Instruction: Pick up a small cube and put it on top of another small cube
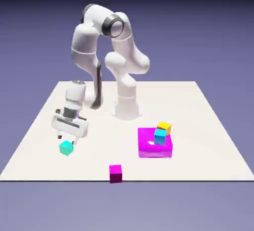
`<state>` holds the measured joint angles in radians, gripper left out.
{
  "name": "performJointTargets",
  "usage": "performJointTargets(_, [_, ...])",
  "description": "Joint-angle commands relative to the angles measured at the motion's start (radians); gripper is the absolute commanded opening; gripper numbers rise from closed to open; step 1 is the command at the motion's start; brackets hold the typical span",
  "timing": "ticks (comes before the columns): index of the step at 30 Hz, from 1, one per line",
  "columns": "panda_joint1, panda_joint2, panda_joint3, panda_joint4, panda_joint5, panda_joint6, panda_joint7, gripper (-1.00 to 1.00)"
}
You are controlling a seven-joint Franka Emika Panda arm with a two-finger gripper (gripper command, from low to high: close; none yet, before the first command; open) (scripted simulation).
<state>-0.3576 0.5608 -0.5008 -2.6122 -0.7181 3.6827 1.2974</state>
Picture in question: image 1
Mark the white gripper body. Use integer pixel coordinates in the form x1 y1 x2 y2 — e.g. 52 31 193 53
51 113 89 138

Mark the small turquoise cube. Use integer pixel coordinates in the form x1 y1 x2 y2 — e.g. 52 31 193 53
59 140 74 157

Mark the small magenta cube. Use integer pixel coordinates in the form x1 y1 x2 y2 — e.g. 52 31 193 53
109 164 123 184

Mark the small blue cube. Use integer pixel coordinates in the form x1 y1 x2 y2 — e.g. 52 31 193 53
153 128 168 146

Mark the small yellow cube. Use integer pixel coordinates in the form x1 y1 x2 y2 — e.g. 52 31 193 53
157 121 172 137

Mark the large magenta box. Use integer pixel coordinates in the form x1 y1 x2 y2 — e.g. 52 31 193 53
137 127 173 159

